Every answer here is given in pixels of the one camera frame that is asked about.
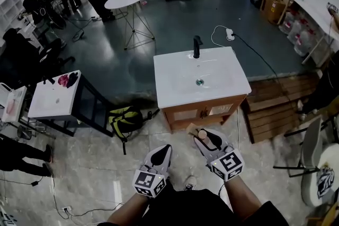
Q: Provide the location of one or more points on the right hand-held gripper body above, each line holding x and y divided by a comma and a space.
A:
229, 164

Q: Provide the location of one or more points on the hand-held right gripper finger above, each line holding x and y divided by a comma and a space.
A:
205, 154
219, 141

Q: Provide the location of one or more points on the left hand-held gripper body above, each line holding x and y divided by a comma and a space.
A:
148, 182

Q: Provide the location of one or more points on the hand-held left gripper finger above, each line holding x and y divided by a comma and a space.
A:
168, 164
149, 164

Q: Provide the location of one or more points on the small wooden brush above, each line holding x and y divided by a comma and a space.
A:
203, 134

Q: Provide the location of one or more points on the person's left forearm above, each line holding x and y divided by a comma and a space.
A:
127, 209

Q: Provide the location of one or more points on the person's right forearm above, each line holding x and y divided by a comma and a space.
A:
243, 195

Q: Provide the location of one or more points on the wooden vanity cabinet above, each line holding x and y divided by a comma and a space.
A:
185, 115

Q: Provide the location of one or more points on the white sink basin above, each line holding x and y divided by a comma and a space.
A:
174, 87

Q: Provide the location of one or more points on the person's white shoe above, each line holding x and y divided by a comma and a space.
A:
190, 183

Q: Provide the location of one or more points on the person's black clothing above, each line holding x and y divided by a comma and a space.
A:
190, 209

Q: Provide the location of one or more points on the yellow-green black backpack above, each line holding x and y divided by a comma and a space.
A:
124, 119

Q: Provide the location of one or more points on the wooden platform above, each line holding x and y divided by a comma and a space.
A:
272, 103

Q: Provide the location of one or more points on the white chair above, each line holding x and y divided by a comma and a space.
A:
312, 145

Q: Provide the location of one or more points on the small white floor socket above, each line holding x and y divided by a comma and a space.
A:
67, 209

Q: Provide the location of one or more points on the tall black faucet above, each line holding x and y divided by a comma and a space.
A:
196, 47

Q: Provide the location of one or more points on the white printed cushion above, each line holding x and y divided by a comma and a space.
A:
325, 180

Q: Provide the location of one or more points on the white power strip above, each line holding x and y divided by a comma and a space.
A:
230, 34

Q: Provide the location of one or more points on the black power adapter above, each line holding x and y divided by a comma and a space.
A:
34, 183

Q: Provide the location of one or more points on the red and blue cloth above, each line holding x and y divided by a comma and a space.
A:
63, 80

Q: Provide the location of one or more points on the pile of clear plastic bags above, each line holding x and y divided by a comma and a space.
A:
299, 34

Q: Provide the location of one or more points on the cardboard box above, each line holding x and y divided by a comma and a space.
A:
275, 8

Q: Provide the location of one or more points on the small white washstand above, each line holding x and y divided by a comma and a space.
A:
13, 103

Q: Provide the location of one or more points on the black office chair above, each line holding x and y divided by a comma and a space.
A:
26, 58

